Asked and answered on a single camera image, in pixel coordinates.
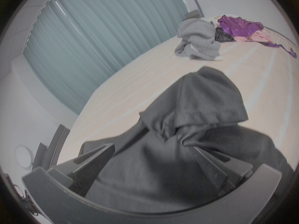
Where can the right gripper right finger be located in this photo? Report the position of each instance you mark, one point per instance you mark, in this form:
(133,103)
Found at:
(224,171)

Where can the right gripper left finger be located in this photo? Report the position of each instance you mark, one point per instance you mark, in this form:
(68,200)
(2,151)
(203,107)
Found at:
(88,169)

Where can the black T-shirt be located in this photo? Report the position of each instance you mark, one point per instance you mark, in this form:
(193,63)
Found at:
(163,125)

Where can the bed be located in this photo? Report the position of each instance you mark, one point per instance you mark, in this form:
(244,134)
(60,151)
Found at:
(257,83)

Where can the black chest of drawers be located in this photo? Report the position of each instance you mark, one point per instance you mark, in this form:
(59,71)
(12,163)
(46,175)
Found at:
(58,146)

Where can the round white mirror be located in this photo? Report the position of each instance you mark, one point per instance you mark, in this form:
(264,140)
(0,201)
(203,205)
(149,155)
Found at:
(23,156)

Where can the blue-green curtain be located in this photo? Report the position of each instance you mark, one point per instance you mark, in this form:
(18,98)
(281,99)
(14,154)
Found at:
(121,20)
(58,66)

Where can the black shiny garment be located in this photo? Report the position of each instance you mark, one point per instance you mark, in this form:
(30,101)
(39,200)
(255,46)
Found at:
(222,36)

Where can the grey garment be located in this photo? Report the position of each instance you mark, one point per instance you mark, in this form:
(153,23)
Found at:
(198,38)

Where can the pink garment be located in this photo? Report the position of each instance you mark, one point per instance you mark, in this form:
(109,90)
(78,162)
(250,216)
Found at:
(250,37)

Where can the purple satin garment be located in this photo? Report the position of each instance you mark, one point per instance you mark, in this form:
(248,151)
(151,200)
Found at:
(236,26)

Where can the white printed pillow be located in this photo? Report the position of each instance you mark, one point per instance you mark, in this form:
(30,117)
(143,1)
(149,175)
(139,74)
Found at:
(213,17)

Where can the grey bedside table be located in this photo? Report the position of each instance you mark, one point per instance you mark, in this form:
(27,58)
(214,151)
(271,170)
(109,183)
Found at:
(192,15)

